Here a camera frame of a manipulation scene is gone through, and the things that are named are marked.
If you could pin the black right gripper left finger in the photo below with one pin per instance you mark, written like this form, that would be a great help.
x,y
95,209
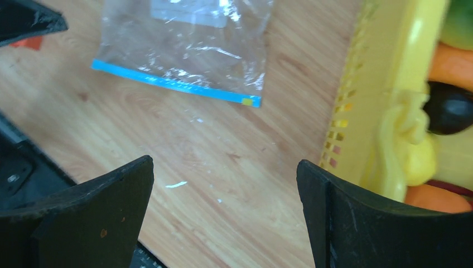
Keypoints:
x,y
92,224

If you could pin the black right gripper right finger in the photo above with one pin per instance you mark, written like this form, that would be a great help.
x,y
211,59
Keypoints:
x,y
349,226

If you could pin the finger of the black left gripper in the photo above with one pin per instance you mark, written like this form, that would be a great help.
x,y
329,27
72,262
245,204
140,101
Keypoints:
x,y
24,19

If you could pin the yellow plastic basket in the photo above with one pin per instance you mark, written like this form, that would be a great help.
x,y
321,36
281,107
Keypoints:
x,y
378,137

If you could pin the clear zip top bag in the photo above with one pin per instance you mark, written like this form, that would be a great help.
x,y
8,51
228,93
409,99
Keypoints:
x,y
212,49

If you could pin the orange toy fruit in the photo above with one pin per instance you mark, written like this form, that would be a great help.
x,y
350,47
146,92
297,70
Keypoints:
x,y
437,199

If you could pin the dark purple toy plum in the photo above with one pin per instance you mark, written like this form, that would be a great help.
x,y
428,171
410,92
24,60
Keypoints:
x,y
449,109

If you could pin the orange toy carrot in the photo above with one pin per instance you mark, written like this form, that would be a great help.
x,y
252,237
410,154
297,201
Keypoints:
x,y
453,66

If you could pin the green toy mango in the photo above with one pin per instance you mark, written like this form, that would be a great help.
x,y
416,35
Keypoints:
x,y
457,26

